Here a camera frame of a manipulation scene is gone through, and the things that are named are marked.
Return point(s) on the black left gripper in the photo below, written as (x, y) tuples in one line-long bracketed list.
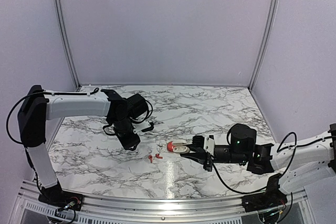
[(129, 142)]

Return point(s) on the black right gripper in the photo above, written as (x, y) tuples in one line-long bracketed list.
[(199, 156)]

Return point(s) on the white earbud charging case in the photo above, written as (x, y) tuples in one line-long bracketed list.
[(180, 147)]

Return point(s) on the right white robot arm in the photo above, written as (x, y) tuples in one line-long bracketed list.
[(293, 165)]

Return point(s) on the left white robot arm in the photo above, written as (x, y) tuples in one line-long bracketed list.
[(40, 106)]

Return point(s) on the red round charging case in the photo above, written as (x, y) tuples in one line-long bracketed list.
[(170, 146)]

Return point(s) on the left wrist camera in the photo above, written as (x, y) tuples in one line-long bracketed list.
[(145, 126)]

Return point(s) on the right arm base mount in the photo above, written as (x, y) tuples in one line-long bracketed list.
[(271, 197)]

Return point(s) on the aluminium front rail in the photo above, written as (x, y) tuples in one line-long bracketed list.
[(106, 209)]

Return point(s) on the left metal corner post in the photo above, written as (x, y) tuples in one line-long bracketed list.
[(66, 44)]

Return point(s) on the metal corner post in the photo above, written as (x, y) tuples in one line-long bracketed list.
[(271, 16), (66, 44)]

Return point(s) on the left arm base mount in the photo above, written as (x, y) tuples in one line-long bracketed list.
[(58, 197)]

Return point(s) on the right metal corner post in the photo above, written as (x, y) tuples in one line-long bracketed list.
[(271, 16)]

